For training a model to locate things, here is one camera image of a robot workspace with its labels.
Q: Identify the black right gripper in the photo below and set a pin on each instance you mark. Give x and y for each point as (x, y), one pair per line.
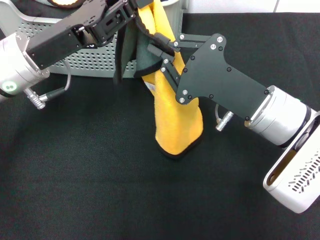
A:
(217, 75)

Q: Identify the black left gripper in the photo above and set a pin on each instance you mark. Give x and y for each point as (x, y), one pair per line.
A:
(62, 35)

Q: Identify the yellow and grey towel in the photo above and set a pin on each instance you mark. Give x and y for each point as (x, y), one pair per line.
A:
(175, 125)

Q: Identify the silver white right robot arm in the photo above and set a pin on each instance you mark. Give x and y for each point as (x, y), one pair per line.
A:
(280, 117)

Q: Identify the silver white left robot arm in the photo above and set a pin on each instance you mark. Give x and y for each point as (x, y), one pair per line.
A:
(15, 65)

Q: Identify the grey perforated plastic storage box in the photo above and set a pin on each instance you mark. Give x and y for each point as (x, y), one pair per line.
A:
(100, 62)

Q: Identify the black tablecloth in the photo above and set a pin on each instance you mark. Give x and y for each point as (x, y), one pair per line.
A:
(100, 187)

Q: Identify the dark cloth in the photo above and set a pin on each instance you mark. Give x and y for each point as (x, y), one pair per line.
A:
(37, 11)

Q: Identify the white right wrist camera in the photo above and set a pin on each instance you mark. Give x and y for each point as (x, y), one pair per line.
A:
(300, 180)

